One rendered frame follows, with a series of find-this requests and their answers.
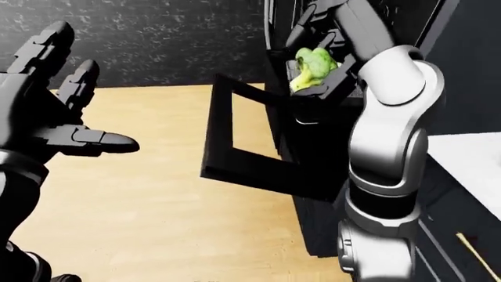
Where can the dark base cabinet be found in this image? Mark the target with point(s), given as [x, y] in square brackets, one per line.
[458, 223]

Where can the green broccoli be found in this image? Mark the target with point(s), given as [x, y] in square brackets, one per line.
[315, 66]

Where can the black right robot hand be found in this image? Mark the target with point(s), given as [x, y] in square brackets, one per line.
[362, 32]

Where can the white counter top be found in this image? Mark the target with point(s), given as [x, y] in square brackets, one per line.
[469, 164]

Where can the black oven door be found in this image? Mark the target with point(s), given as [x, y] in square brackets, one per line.
[219, 147]

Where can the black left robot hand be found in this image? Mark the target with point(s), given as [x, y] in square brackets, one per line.
[27, 111]

